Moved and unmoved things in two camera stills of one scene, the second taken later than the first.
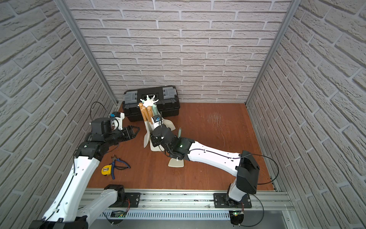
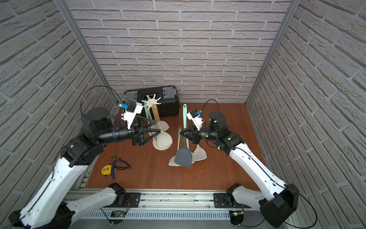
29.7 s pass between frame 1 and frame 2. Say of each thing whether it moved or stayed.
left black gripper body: moved
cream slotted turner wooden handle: moved
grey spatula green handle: moved
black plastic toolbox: stayed
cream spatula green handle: stayed
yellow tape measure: stayed
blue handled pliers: stayed
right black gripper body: moved
